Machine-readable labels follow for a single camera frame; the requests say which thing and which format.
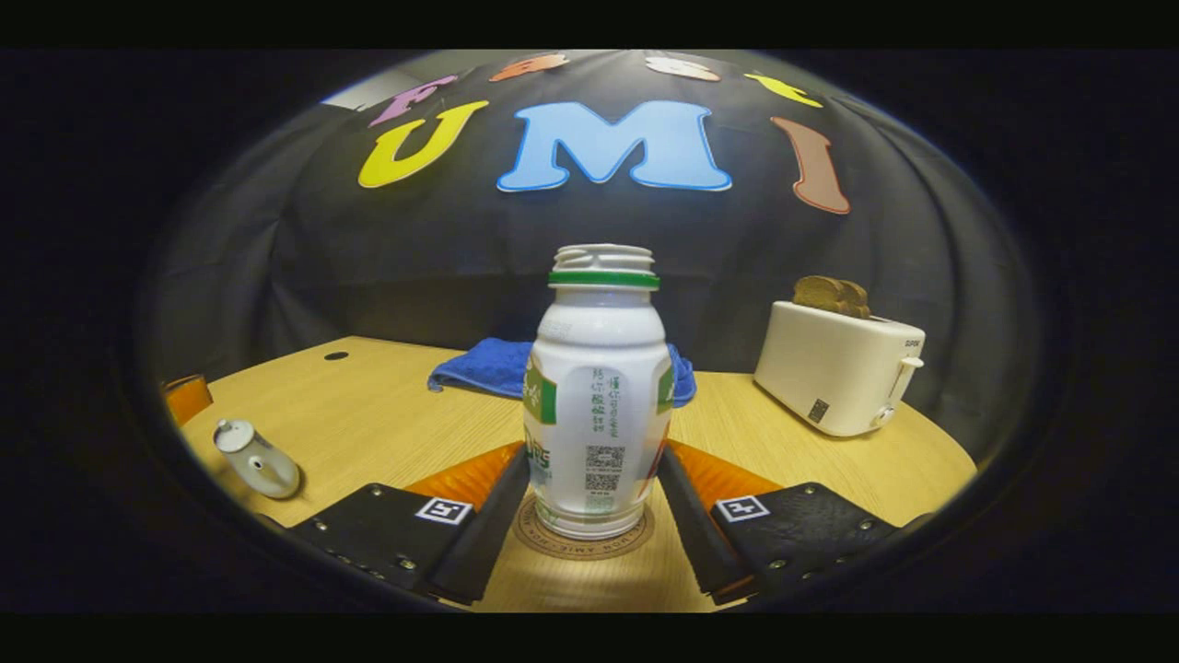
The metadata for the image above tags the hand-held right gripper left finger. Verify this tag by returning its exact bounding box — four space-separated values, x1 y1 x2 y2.
286 442 532 607

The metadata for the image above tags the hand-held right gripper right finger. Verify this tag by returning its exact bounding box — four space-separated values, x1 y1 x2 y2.
656 440 908 607

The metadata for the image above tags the round brown coaster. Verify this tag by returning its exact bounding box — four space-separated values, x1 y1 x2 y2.
512 493 657 561

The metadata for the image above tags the white ceramic teacup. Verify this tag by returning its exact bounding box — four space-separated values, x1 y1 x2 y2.
216 433 302 500

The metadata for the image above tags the white plastic water bottle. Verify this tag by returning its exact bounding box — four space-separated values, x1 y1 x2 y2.
522 244 675 541

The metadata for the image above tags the blue towel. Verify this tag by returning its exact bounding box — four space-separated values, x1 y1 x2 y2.
427 337 698 408

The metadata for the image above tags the white toaster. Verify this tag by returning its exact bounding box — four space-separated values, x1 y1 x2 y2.
753 300 927 437

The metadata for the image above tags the black backdrop cloth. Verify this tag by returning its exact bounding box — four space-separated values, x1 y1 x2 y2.
138 51 1042 461

